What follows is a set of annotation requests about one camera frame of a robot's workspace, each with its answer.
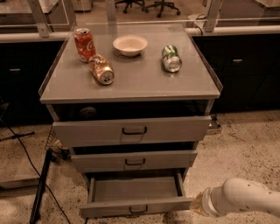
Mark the grey drawer cabinet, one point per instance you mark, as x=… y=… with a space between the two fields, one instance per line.
x=142 y=88

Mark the green soda can lying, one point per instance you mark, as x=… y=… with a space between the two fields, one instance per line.
x=170 y=56

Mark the orange soda can lying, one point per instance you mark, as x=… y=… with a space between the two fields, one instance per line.
x=101 y=69

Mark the grey top drawer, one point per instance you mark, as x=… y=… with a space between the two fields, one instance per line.
x=132 y=131

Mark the grey bottom drawer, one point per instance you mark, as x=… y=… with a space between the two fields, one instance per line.
x=135 y=196

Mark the black bar on floor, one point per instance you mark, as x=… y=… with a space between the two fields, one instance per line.
x=35 y=216

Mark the white bowl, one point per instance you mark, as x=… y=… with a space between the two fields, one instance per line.
x=130 y=45

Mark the black office chair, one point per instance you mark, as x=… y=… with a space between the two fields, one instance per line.
x=162 y=4
x=128 y=3

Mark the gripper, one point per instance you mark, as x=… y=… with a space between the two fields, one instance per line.
x=207 y=200

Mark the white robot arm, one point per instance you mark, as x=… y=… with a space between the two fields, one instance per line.
x=236 y=195

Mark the red cola can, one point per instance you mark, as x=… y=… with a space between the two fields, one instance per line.
x=84 y=43

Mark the grey drawer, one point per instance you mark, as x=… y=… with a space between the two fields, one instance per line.
x=132 y=131
x=135 y=196
x=134 y=161

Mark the grey middle drawer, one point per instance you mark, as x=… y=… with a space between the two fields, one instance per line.
x=134 y=161

